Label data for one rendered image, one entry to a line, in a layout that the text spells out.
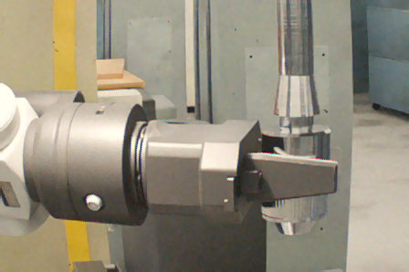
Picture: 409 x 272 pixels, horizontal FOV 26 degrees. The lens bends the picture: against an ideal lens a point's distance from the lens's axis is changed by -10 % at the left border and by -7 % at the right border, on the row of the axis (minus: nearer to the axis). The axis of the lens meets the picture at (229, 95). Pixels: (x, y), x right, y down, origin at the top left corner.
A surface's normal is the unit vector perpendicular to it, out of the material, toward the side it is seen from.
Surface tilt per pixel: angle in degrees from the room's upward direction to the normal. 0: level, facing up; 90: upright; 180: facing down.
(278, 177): 90
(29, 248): 90
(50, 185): 100
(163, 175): 90
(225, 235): 90
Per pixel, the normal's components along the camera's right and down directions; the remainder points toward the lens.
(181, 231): 0.29, 0.11
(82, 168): -0.16, -0.01
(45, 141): -0.15, -0.41
